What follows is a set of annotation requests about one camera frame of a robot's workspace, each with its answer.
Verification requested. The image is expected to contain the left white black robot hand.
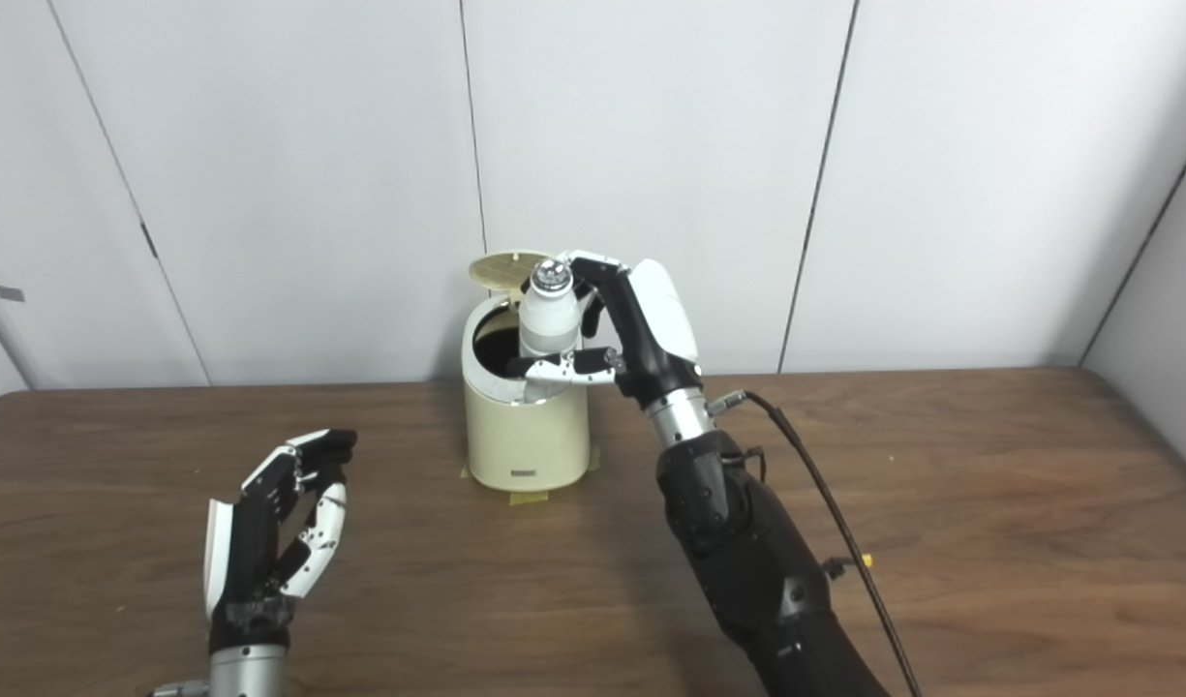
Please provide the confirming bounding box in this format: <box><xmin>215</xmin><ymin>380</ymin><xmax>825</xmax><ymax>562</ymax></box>
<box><xmin>203</xmin><ymin>429</ymin><xmax>358</xmax><ymax>654</ymax></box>

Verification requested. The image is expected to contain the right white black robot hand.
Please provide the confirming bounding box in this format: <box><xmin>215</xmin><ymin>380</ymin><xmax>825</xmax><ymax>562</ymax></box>
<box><xmin>508</xmin><ymin>250</ymin><xmax>702</xmax><ymax>408</ymax></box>

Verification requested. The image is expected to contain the small white plastic bottle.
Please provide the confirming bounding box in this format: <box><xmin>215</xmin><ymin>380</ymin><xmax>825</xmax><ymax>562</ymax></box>
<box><xmin>518</xmin><ymin>258</ymin><xmax>584</xmax><ymax>400</ymax></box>

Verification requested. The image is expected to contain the cream round bin lid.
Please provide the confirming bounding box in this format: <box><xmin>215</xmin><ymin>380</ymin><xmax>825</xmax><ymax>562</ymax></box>
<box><xmin>469</xmin><ymin>250</ymin><xmax>555</xmax><ymax>291</ymax></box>

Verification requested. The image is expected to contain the cream-colored bin body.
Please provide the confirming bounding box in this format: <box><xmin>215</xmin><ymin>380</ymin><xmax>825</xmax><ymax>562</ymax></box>
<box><xmin>460</xmin><ymin>290</ymin><xmax>593</xmax><ymax>493</ymax></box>

